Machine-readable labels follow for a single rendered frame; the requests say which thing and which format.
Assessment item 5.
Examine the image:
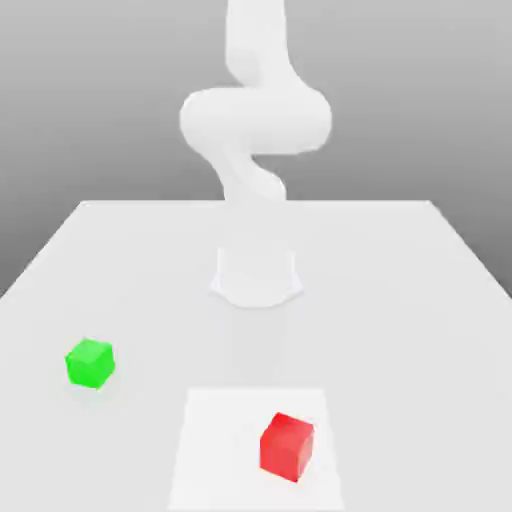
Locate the small green cube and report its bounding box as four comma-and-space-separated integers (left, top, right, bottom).
64, 337, 117, 390

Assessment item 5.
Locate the small red cube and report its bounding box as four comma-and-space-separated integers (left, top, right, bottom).
258, 411, 316, 484

